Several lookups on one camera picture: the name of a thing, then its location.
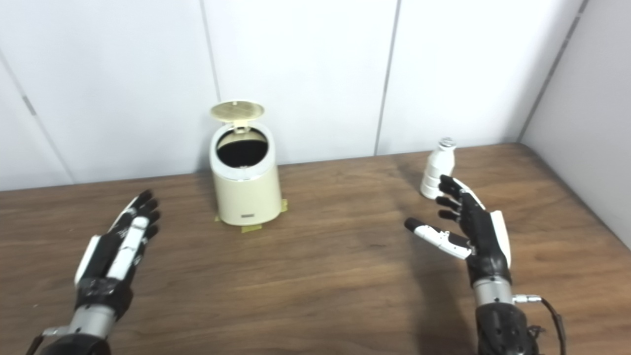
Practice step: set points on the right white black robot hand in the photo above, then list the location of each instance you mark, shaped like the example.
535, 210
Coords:
485, 241

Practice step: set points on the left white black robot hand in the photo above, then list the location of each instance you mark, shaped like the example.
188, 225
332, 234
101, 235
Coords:
106, 261

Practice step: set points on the small white plastic bottle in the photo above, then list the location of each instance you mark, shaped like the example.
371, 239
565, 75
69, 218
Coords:
436, 165

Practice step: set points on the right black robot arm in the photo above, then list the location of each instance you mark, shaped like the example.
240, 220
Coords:
503, 325

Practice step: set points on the round cream bin lid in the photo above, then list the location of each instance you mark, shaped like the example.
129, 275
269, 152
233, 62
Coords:
236, 111

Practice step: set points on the cream-colored bin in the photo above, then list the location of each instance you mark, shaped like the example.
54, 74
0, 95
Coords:
246, 197

